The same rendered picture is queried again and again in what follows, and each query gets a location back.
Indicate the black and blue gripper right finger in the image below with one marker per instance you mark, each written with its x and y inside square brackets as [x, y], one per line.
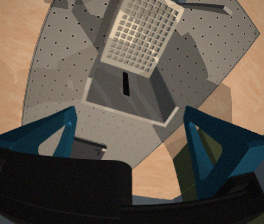
[242, 151]

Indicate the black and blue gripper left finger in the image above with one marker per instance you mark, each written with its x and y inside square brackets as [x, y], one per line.
[27, 138]

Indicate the white well plate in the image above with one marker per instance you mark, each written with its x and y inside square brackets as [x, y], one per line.
[141, 43]

